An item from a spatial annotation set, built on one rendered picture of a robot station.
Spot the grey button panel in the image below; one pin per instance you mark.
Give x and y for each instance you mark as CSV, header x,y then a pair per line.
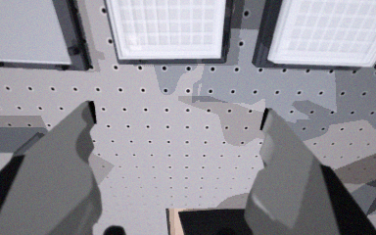
x,y
14,144

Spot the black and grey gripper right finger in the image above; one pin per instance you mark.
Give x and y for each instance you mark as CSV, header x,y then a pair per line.
x,y
295,194

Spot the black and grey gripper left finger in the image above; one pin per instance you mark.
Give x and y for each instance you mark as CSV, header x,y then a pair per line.
x,y
51,189

